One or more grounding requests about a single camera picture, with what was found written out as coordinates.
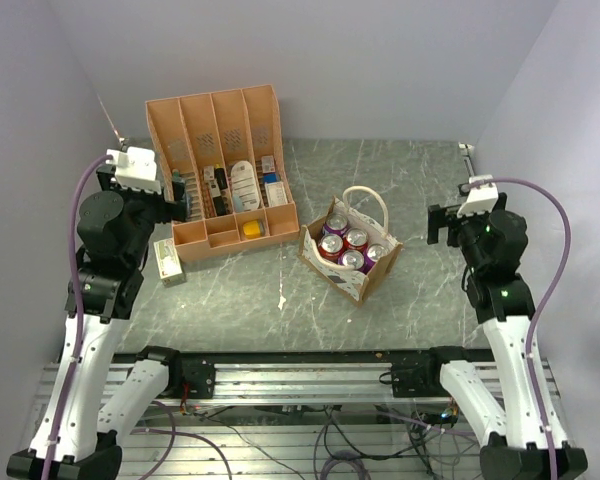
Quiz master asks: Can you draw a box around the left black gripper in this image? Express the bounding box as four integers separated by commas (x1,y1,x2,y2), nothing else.
96,164,187,266

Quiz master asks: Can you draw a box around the purple fanta can back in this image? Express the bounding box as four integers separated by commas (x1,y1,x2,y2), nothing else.
364,243,389,270

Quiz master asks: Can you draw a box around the purple fanta can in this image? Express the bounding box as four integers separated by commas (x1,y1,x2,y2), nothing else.
322,213,349,237
364,243,389,270
338,249,365,271

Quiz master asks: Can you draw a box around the red cola can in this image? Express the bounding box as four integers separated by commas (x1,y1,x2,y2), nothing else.
343,227,369,253
317,233,344,263

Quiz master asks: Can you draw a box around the burlap canvas tote bag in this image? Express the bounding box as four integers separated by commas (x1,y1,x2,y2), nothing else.
298,185,403,305

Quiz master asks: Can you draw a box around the purple fanta can front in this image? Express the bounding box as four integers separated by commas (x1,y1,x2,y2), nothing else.
322,213,349,237

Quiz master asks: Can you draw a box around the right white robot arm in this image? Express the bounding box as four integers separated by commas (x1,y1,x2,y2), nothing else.
390,205,588,479

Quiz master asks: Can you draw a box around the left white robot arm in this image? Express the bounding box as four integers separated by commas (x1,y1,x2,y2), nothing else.
6,185,188,479

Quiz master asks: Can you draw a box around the small white red box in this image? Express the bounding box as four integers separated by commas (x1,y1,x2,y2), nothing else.
153,238,186,286

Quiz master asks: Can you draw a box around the black marker pen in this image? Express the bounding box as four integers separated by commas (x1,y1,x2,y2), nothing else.
214,165,228,191

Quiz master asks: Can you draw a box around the white oval device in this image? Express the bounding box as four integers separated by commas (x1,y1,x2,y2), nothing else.
230,160,261,213

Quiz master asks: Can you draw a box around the pink desk organizer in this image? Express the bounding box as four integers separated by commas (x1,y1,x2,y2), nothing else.
146,85,300,263

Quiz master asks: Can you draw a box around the yellow small object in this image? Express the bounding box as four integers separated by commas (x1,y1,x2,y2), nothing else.
242,219,266,240

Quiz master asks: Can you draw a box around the white label box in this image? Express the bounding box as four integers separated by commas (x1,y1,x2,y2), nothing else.
265,181,289,207

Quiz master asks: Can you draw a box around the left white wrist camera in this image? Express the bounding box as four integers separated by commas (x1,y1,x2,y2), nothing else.
106,147,162,194

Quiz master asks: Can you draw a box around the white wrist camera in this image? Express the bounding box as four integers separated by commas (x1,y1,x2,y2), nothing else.
106,147,162,194
456,175,499,218

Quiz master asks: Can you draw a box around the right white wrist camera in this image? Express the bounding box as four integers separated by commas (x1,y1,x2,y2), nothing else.
456,175,499,218

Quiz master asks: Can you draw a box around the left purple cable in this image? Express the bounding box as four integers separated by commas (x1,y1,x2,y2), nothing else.
38,153,116,480

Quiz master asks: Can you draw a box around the aluminium rail frame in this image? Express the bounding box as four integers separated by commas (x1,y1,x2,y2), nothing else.
39,343,557,406

